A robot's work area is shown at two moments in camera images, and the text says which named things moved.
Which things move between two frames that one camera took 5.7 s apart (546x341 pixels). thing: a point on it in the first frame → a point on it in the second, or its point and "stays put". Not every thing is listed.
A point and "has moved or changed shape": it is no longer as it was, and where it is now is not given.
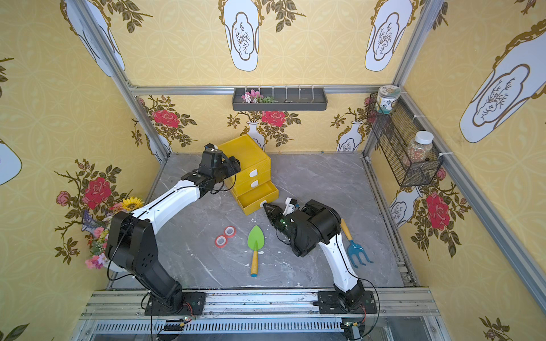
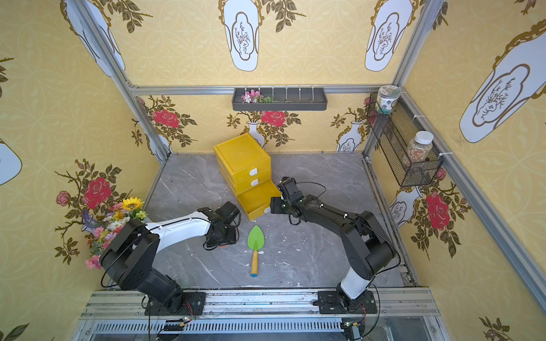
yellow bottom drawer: [255, 197] has moved or changed shape
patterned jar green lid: [387, 96] stays put
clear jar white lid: [420, 148] stays put
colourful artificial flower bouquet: [98, 229] stays put
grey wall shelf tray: [291, 99] stays put
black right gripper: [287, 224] → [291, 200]
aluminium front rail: [121, 315] stays put
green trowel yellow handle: [255, 241] stays put
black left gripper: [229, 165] → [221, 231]
